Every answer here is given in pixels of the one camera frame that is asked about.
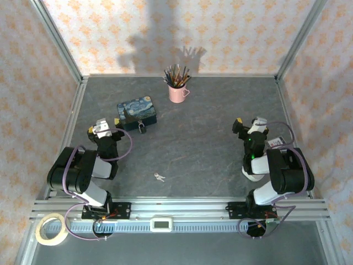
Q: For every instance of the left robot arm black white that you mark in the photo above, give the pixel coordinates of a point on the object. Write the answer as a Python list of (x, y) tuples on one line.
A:
[(72, 171)]

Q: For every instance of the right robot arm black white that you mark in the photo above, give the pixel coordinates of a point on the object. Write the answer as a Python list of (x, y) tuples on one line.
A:
[(289, 171)]

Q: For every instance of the small dark padlock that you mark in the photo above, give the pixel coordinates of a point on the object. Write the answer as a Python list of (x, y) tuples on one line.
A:
[(142, 128)]

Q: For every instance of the small white red card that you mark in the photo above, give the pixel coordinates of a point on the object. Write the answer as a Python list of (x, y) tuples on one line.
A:
[(275, 142)]

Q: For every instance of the starry night tin box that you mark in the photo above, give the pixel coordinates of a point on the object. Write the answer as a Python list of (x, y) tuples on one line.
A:
[(136, 111)]

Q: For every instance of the pink metal bucket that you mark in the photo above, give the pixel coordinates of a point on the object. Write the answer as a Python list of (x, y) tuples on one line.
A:
[(177, 94)]

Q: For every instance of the yellow pencil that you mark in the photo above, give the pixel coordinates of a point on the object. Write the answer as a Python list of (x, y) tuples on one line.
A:
[(186, 79), (176, 73)]

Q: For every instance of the masking tape roll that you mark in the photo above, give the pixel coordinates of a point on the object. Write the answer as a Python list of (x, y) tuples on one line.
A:
[(41, 237)]

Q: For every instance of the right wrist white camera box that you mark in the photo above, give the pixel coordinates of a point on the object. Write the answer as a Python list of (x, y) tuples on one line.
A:
[(258, 124)]

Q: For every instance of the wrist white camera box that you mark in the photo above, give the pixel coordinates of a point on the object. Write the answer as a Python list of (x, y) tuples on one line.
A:
[(101, 127), (258, 124)]

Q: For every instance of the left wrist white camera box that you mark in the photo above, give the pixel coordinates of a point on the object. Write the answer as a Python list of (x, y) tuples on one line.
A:
[(101, 127)]

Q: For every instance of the aluminium side rail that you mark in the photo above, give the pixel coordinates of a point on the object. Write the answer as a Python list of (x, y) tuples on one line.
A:
[(286, 110), (73, 124)]

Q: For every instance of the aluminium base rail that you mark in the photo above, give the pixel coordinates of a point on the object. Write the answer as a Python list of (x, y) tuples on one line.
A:
[(179, 208)]

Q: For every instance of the aluminium frame post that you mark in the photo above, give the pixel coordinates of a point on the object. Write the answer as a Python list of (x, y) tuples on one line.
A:
[(299, 38), (59, 41)]

